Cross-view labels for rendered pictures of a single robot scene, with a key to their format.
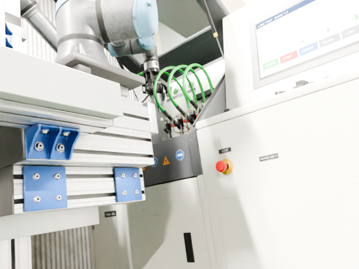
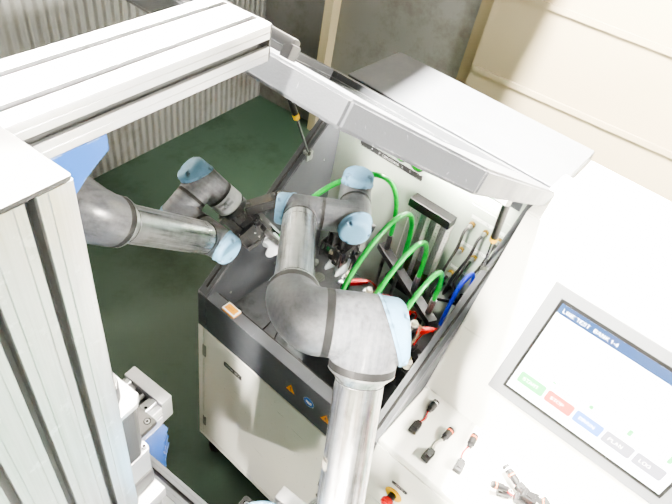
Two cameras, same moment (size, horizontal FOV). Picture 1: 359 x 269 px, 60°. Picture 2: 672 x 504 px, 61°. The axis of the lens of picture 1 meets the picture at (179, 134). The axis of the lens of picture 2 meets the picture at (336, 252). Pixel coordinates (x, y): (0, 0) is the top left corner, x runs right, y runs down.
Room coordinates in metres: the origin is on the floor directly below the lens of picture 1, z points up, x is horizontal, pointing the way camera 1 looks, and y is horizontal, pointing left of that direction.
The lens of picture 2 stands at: (0.38, 0.25, 2.29)
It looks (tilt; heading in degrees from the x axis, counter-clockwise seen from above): 44 degrees down; 353
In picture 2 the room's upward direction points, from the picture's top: 13 degrees clockwise
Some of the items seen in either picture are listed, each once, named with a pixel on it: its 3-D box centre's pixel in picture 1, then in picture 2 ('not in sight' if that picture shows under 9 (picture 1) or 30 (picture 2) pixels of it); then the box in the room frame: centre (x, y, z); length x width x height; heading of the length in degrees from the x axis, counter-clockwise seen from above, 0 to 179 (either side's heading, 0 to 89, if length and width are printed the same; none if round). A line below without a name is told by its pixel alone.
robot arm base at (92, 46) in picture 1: (82, 62); not in sight; (0.74, 0.22, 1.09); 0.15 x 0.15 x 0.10
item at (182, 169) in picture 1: (137, 168); (282, 371); (1.32, 0.20, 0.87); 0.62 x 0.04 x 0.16; 51
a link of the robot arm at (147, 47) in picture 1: (143, 45); (347, 217); (1.36, 0.11, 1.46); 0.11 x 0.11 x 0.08; 0
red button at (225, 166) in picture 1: (223, 166); (389, 499); (1.01, -0.13, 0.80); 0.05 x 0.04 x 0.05; 51
